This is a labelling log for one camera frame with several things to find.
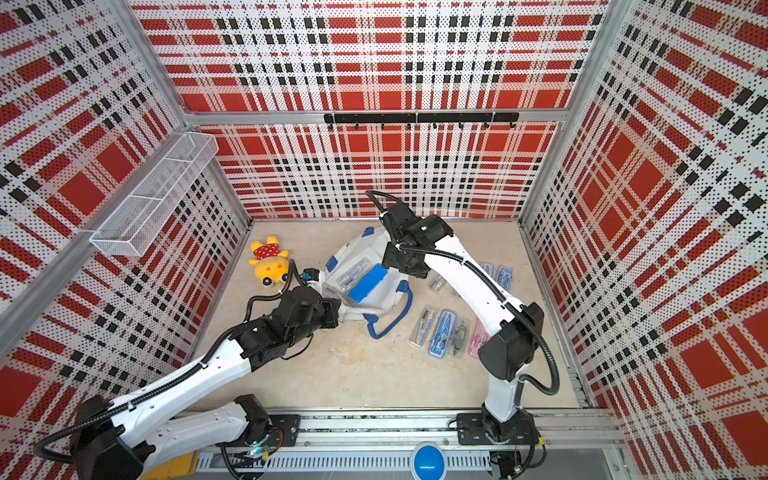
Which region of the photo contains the clear compass case grey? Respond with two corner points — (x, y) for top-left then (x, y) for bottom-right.
(429, 275), (447, 293)

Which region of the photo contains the white canvas cartoon bag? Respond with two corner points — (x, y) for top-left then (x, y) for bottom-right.
(315, 227), (413, 340)

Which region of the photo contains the clear compass case small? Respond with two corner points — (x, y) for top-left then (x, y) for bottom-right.
(409, 306), (438, 348)

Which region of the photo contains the clear case green refill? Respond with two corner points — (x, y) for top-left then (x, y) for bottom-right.
(448, 317), (470, 358)

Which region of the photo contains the pink compass set case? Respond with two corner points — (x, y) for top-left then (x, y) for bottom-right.
(468, 319), (490, 359)

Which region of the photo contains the blue plastic pencil case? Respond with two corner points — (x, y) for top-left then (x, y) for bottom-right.
(348, 264), (388, 304)

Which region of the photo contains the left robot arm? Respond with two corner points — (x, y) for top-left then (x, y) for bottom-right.
(33, 281), (342, 479)

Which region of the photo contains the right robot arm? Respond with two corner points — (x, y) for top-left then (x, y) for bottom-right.
(366, 190), (560, 444)

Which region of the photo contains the yellow red plush toy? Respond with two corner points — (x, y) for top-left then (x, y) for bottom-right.
(249, 236), (289, 287)

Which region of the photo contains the yellow box at base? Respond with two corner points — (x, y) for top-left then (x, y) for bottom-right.
(140, 451), (199, 480)

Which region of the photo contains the blue round button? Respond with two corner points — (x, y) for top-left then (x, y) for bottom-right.
(410, 442), (448, 480)

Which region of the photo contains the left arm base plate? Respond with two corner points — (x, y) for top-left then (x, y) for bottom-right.
(234, 414), (301, 448)

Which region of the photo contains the black hook rail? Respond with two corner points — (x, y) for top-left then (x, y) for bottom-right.
(323, 111), (520, 128)

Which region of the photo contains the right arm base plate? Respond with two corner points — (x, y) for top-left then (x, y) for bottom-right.
(456, 410), (540, 446)

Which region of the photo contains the white wire mesh basket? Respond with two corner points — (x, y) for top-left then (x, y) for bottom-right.
(90, 132), (218, 257)

